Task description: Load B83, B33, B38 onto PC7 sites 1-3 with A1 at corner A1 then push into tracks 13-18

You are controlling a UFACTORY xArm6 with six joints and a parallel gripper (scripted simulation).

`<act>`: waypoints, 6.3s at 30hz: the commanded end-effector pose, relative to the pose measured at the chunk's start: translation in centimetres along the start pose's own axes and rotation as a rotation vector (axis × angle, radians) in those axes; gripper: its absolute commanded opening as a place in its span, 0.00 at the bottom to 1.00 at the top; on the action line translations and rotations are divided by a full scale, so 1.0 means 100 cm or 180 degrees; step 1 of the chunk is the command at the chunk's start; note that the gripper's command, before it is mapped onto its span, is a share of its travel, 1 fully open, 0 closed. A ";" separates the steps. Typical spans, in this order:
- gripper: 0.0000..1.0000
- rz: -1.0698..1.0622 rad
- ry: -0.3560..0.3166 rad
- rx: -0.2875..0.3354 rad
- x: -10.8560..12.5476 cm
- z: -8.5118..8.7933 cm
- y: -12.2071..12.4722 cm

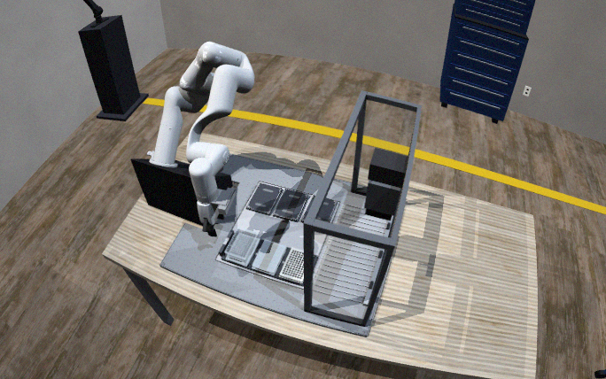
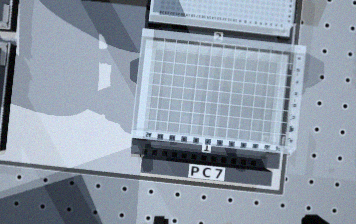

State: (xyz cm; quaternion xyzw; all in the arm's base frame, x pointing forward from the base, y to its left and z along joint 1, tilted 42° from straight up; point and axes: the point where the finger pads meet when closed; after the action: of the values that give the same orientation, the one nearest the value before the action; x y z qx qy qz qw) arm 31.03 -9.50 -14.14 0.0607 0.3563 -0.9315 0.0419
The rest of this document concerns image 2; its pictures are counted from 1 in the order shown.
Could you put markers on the grey flat base plate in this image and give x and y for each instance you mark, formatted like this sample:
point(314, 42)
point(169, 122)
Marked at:
point(320, 175)

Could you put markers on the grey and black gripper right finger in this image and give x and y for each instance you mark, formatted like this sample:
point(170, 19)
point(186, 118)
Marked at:
point(313, 219)

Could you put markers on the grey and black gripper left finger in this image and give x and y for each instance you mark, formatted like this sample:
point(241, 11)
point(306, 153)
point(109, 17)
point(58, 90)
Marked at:
point(160, 220)

